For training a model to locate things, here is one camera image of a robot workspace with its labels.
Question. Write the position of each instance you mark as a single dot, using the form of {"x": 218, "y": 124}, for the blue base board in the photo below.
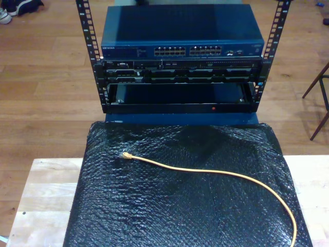
{"x": 154, "y": 119}

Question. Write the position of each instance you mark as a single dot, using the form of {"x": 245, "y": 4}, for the black empty rack tray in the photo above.
{"x": 180, "y": 108}

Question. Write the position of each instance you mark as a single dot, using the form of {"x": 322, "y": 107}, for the black Dell server unit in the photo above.
{"x": 180, "y": 73}

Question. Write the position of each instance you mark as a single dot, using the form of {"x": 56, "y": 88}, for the black bubble-wrap mat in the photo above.
{"x": 167, "y": 205}

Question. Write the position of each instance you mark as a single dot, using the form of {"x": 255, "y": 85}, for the dark wooden chair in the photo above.
{"x": 315, "y": 83}

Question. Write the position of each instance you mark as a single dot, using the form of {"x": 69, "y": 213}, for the dark blue shoe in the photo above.
{"x": 23, "y": 6}

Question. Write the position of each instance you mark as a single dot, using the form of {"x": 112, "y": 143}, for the white sneaker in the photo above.
{"x": 3, "y": 16}

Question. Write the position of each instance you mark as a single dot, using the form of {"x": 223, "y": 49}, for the small blue floor item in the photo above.
{"x": 320, "y": 4}

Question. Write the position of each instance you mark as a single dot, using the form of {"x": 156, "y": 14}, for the blue Netgear network switch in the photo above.
{"x": 180, "y": 25}

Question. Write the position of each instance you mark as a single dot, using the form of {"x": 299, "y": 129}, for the black perforated rack frame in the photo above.
{"x": 87, "y": 31}

